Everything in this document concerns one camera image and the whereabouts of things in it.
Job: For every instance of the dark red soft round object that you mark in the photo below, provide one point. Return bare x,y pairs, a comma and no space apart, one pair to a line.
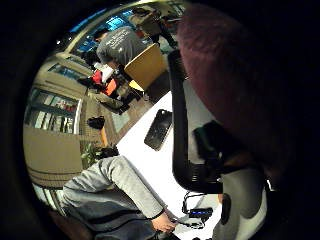
233,73

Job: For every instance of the black smartphone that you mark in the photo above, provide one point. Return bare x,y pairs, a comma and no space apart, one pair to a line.
158,130

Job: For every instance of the black device with blue light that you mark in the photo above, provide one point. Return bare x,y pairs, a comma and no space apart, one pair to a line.
200,212

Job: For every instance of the black bag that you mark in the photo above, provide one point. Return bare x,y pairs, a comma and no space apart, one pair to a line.
96,122

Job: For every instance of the orange red bag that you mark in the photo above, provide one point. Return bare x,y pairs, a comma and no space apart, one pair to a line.
106,85

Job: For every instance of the green plant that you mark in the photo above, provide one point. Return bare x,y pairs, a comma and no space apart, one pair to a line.
89,154

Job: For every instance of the the person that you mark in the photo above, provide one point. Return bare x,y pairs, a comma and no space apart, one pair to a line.
100,206

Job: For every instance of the glass window panel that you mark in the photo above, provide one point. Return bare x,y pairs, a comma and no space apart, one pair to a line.
53,111

